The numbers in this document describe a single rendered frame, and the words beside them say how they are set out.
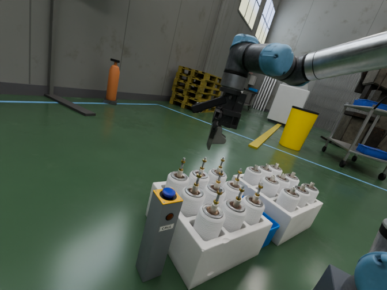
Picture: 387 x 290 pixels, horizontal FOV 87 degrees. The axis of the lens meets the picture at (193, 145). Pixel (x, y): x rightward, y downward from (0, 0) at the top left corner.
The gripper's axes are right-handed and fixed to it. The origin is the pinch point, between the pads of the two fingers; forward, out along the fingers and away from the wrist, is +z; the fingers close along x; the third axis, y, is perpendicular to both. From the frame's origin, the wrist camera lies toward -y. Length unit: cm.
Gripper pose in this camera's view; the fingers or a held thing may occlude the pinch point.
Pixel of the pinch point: (207, 145)
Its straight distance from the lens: 70.4
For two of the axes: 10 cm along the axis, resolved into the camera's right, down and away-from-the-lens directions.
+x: 0.9, -2.8, 9.5
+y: 9.6, 2.7, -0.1
